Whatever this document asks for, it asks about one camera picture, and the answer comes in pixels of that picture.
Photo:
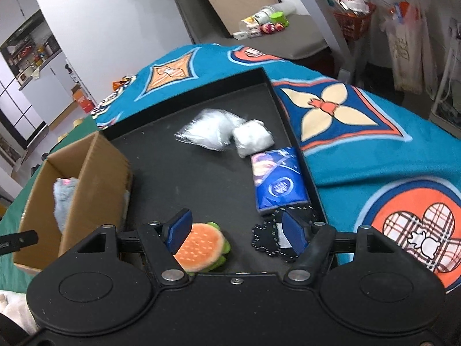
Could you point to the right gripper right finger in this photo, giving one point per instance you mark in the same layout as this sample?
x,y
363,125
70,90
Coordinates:
x,y
314,243

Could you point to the orange cardboard box on floor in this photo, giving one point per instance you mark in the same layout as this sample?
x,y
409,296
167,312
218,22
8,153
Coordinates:
x,y
81,98

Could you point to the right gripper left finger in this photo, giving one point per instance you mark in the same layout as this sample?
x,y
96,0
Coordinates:
x,y
158,243

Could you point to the red basket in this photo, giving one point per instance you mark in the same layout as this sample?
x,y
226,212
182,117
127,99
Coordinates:
x,y
354,18

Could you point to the white tote bag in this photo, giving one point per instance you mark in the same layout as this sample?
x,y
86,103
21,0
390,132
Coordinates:
x,y
413,62

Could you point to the white kitchen cabinet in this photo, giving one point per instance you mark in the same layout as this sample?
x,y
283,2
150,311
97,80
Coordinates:
x,y
51,93

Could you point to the white soft bundle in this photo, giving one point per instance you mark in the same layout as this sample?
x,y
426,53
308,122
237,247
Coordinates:
x,y
252,137

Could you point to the blue patterned blanket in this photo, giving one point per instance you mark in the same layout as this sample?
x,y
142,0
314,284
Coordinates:
x,y
373,162

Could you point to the grey fluffy plush toy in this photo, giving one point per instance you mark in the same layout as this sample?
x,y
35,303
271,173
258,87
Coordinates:
x,y
63,192

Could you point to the black shallow tray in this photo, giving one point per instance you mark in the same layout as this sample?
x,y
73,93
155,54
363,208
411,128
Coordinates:
x,y
216,186

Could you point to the clear plastic bag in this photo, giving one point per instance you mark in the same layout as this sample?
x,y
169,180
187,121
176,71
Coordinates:
x,y
211,129

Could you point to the blue tissue pack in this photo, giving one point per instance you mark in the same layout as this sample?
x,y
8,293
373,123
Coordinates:
x,y
278,180

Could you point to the grey bench seat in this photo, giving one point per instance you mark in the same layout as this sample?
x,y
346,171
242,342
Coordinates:
x,y
300,40

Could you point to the hamburger plush toy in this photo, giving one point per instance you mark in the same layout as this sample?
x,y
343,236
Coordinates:
x,y
204,249

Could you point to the green lidded jar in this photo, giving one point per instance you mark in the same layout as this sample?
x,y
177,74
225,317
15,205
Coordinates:
x,y
278,18

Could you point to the brown cardboard box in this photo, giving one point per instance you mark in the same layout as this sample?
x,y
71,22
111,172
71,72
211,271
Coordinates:
x,y
101,197

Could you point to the black framed glass door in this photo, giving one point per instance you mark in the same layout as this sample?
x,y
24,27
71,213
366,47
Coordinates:
x,y
18,115

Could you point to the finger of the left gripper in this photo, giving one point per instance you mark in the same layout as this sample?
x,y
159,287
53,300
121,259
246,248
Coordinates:
x,y
15,242

